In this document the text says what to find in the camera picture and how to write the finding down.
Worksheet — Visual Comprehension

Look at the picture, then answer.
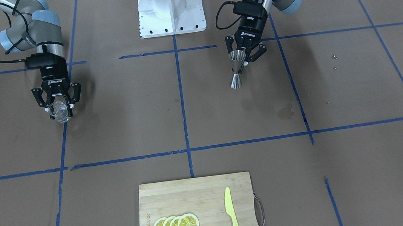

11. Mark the bamboo cutting board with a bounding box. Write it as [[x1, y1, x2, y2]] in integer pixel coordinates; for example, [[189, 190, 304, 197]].
[[139, 172, 259, 226]]

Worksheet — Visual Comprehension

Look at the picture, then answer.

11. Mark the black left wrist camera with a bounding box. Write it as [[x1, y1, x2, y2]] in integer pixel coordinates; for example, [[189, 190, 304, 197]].
[[233, 0, 268, 19]]

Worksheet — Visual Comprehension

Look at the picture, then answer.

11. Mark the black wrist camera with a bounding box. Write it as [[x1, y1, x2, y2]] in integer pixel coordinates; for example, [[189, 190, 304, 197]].
[[233, 0, 268, 19], [24, 52, 63, 69]]

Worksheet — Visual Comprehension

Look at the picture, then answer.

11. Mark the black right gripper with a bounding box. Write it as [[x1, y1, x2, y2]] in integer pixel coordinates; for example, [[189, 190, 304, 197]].
[[31, 64, 82, 120]]

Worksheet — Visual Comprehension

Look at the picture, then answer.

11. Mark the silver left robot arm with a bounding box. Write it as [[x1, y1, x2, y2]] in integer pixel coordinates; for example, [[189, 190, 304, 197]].
[[222, 0, 302, 74]]

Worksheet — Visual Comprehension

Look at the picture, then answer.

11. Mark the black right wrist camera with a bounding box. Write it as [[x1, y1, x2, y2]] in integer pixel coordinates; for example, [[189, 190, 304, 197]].
[[24, 52, 63, 69]]

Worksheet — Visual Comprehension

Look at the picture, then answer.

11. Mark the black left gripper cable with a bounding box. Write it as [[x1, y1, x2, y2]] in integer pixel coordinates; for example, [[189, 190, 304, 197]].
[[213, 0, 241, 31]]

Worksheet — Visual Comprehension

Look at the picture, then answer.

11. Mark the clear glass cup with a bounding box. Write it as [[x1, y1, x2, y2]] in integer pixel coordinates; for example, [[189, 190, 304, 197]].
[[47, 101, 73, 123]]

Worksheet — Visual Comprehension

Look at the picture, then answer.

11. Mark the steel double jigger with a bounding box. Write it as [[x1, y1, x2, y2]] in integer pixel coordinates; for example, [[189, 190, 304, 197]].
[[229, 50, 246, 89]]

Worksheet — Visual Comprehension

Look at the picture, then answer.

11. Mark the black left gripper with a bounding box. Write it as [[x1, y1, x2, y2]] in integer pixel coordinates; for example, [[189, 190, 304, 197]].
[[225, 18, 267, 68]]

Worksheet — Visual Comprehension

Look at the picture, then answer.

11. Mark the yellow plastic knife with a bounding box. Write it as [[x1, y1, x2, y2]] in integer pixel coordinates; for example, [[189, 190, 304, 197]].
[[224, 187, 239, 226]]

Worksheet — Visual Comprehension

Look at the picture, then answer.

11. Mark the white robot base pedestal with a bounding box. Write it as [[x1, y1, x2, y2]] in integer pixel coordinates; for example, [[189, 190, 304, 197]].
[[137, 0, 207, 39]]

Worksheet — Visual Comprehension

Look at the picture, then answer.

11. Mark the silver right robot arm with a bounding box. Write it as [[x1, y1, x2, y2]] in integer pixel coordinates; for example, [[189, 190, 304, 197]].
[[0, 0, 82, 123]]

